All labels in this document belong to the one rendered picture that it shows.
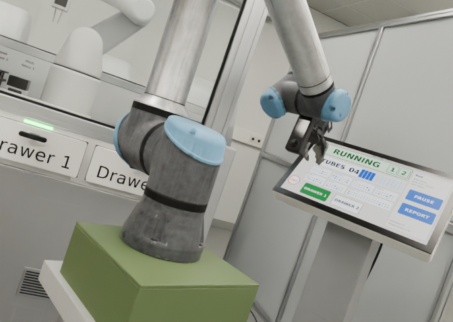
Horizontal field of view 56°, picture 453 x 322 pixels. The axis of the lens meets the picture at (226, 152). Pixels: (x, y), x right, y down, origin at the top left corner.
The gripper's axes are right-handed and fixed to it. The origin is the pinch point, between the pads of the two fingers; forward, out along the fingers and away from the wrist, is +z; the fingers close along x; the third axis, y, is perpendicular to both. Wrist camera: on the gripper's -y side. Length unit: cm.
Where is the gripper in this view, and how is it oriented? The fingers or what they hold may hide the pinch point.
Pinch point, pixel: (311, 160)
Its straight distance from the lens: 133.0
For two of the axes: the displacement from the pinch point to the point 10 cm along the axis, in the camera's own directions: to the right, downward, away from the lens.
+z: 2.0, 7.2, 6.7
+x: -7.8, -2.9, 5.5
